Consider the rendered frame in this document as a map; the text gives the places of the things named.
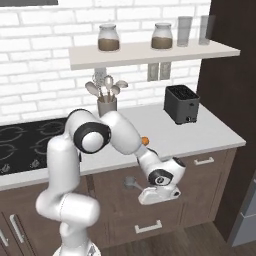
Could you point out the brown wooden cabinet door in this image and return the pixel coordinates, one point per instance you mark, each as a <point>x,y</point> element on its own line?
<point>30,226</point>

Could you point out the white wall shelf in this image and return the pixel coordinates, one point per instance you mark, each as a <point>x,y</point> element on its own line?
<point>150,53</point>

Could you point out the white wall socket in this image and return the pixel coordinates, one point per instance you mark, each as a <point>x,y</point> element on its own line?
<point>102,71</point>

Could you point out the grey utensil pot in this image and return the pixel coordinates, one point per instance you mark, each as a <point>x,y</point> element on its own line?
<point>106,107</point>

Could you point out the clear drinking glass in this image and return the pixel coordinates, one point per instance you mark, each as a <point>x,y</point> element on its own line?
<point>184,31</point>
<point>206,30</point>

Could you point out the brown wooden open drawer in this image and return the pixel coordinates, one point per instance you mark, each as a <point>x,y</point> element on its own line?
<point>123,213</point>

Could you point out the grey steel fridge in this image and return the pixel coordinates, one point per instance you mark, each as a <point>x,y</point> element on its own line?
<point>245,216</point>

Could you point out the black hob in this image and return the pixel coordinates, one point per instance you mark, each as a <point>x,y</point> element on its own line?
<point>23,146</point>

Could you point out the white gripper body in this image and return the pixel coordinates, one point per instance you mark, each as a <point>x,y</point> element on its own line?
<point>156,195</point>

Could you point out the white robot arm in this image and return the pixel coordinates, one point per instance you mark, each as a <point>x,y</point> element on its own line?
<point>63,173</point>

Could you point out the pale wooden spoon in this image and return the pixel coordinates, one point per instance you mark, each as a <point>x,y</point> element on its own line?
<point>108,81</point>
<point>91,88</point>
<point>122,83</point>
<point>115,90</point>

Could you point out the metal whisk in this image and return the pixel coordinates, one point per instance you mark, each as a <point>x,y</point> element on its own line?
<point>97,81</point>

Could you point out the small orange object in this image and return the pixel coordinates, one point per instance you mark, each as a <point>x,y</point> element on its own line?
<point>145,141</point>

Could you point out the glass jar with brown contents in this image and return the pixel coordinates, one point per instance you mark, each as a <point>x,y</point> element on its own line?
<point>162,40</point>
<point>108,41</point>

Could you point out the dark brown tall cabinet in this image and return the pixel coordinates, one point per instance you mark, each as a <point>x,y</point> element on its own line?
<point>230,83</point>

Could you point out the brown wooden drawer front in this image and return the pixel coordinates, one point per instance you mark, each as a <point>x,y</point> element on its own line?
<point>203,190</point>

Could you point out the black toaster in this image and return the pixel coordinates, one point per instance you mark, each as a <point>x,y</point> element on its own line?
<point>181,106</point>

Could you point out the dark range hood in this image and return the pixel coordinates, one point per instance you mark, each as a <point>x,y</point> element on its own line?
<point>28,2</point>

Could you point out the grey wall socket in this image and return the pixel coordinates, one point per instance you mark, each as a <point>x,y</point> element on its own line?
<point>165,70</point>
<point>153,72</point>

